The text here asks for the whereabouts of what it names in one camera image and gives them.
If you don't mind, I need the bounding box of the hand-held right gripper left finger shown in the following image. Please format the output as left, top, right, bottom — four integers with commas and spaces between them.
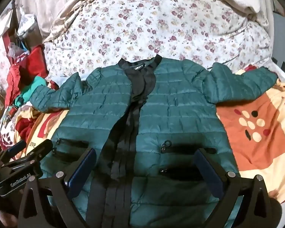
18, 148, 97, 228

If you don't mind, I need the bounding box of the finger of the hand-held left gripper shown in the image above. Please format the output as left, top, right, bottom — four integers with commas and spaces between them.
0, 141, 27, 160
26, 139, 54, 164

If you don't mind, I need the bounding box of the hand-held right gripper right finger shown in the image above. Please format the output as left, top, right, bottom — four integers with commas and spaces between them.
195, 148, 277, 228

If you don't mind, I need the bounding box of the green quilted puffer jacket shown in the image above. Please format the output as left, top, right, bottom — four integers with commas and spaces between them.
28, 54, 279, 228

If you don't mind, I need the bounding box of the teal green cloth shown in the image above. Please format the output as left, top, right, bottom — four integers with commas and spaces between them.
14, 76, 48, 106

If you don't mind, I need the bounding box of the red cloth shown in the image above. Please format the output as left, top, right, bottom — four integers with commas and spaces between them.
6, 44, 49, 101

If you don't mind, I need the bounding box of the clear plastic bag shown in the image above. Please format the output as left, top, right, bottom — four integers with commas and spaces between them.
8, 42, 26, 58

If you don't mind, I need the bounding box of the grey metal container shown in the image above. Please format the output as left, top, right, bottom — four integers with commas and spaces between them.
20, 25, 45, 49

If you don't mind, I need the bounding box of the white plastic bag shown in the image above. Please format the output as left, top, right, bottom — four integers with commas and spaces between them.
17, 7, 38, 36

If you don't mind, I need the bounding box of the floral print quilt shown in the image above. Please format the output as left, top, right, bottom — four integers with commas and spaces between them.
43, 0, 273, 77

